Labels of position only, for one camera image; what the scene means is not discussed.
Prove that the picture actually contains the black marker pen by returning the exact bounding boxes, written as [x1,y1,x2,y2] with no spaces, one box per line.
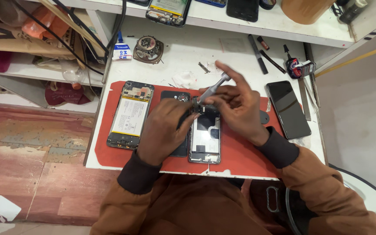
[247,34,269,75]

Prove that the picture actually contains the white glue tube blue cap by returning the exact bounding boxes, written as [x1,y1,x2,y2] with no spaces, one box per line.
[112,31,133,61]

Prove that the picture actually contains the blue phone case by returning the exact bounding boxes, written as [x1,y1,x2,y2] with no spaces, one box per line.
[195,0,227,8]

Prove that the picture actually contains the opened phone with green battery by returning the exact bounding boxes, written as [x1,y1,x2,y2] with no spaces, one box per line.
[145,0,192,28]

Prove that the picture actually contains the grey precision screwdriver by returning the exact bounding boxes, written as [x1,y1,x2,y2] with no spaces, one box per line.
[195,72,232,107]

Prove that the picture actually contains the person's right hand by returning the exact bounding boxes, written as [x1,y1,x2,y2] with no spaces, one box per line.
[198,60,271,147]

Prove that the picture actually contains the brown cylindrical container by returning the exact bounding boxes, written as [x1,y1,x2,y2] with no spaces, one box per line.
[280,0,337,25]

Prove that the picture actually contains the black stool with white seat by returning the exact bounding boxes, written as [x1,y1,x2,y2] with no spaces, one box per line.
[285,163,376,235]

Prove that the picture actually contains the white crumpled tissue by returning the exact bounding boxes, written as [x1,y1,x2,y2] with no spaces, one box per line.
[171,71,198,89]

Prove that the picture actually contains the red work mat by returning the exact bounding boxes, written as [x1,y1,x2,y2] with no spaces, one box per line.
[94,80,303,179]

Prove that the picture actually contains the black phone back cover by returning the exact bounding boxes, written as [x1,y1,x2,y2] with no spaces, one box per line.
[160,90,192,158]

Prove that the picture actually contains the metal tweezers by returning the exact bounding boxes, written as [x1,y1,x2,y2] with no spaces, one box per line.
[309,72,321,108]

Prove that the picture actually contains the thin black stylus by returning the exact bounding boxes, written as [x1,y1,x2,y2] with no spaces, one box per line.
[259,49,287,74]

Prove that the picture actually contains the clear plastic film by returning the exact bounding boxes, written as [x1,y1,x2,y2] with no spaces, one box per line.
[219,37,248,54]

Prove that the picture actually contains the black glue bottle red label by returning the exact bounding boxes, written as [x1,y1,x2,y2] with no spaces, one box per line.
[283,44,303,79]

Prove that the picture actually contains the phone with white battery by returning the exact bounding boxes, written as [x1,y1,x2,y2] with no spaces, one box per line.
[188,96,221,165]

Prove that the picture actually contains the side shelf with bags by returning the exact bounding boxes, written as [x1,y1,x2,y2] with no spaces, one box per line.
[0,0,110,108]

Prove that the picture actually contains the person's left hand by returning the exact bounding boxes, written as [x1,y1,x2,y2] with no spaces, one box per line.
[136,98,200,166]

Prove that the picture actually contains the round speaker part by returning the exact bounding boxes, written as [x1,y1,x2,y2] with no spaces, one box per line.
[133,35,164,64]

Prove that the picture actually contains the small brown red tube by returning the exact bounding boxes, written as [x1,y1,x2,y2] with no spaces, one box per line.
[257,35,270,51]

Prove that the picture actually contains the black tape roll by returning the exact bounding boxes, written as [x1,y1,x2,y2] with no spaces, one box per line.
[259,0,277,10]

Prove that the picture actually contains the black smartphone with dark screen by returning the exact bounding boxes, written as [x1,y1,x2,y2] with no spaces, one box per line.
[266,80,312,140]

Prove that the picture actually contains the black phone on shelf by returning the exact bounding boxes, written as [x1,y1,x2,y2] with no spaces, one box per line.
[226,0,260,23]

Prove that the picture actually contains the dark bottle with white cap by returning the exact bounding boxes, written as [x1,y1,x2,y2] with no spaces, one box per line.
[339,0,369,24]

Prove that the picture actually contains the black cable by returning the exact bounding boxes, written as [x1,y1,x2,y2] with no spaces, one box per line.
[10,0,127,76]

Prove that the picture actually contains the white card on floor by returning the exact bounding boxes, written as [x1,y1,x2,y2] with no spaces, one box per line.
[0,195,22,223]

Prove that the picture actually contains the opened phone with printed battery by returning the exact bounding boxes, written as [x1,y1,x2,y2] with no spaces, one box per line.
[106,80,155,150]

